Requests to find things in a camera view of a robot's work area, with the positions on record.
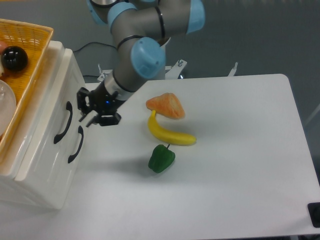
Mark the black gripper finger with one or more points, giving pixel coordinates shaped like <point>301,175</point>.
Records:
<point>83,100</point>
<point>91,118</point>

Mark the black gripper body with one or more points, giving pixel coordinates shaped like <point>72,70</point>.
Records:
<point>106,105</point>

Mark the white drawer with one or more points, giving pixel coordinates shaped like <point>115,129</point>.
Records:
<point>60,113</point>
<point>65,164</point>

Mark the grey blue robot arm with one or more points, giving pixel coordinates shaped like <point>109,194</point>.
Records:
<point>137,28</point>

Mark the white drawer cabinet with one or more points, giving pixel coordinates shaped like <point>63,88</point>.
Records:
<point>30,193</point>

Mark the orange croissant bread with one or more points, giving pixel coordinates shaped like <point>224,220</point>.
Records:
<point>167,105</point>

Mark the yellow woven basket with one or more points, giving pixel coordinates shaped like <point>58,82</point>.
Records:
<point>32,41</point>

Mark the green bell pepper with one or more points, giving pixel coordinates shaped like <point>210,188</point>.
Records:
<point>161,158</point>

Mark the clear plastic bowl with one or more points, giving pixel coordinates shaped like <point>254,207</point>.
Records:
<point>7,106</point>

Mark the yellow banana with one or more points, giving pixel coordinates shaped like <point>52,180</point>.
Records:
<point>168,136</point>

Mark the black glossy ball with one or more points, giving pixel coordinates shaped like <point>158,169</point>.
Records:
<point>15,58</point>

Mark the black corner object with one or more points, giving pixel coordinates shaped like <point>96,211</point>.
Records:
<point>314,212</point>

